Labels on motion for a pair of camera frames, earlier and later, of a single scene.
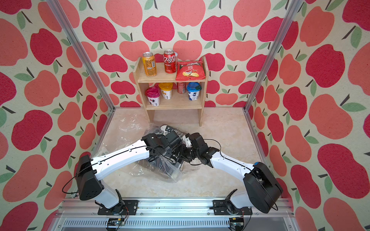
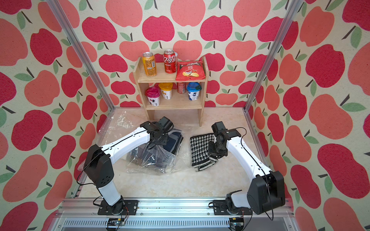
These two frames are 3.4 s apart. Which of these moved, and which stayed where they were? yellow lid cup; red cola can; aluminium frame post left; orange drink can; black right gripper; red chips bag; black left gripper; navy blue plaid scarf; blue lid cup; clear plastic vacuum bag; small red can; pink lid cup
Moved: navy blue plaid scarf; black left gripper; black right gripper; clear plastic vacuum bag
Stayed: yellow lid cup; aluminium frame post left; red chips bag; pink lid cup; blue lid cup; red cola can; small red can; orange drink can
